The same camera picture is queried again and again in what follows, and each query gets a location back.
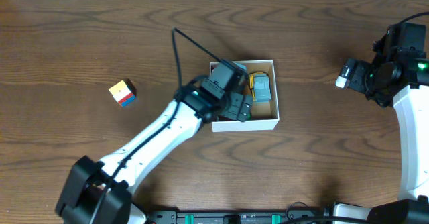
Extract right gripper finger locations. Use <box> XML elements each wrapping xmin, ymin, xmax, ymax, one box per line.
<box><xmin>335</xmin><ymin>58</ymin><xmax>357</xmax><ymax>89</ymax></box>
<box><xmin>348</xmin><ymin>60</ymin><xmax>370</xmax><ymax>93</ymax></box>

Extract yellow grey toy truck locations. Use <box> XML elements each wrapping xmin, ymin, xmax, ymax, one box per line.
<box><xmin>248</xmin><ymin>72</ymin><xmax>271</xmax><ymax>103</ymax></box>

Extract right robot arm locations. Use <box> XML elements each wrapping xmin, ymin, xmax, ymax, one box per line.
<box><xmin>333</xmin><ymin>57</ymin><xmax>428</xmax><ymax>223</ymax></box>

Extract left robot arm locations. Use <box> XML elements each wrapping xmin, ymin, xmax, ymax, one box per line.
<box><xmin>55</xmin><ymin>83</ymin><xmax>253</xmax><ymax>224</ymax></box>

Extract white cardboard box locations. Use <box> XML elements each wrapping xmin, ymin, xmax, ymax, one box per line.
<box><xmin>212</xmin><ymin>60</ymin><xmax>280</xmax><ymax>133</ymax></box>

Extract colourful puzzle cube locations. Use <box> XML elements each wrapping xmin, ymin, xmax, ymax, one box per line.
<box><xmin>109</xmin><ymin>80</ymin><xmax>136</xmax><ymax>107</ymax></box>

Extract right black cable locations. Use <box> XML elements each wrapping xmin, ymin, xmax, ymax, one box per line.
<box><xmin>397</xmin><ymin>11</ymin><xmax>429</xmax><ymax>25</ymax></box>

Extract black cable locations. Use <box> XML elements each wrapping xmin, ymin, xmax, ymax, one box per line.
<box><xmin>397</xmin><ymin>11</ymin><xmax>429</xmax><ymax>25</ymax></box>
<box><xmin>88</xmin><ymin>27</ymin><xmax>224</xmax><ymax>224</ymax></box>

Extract left black cable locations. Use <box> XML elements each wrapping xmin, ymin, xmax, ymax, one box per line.
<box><xmin>88</xmin><ymin>27</ymin><xmax>224</xmax><ymax>224</ymax></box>

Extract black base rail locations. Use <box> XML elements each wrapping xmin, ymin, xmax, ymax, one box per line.
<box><xmin>146</xmin><ymin>202</ymin><xmax>332</xmax><ymax>224</ymax></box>

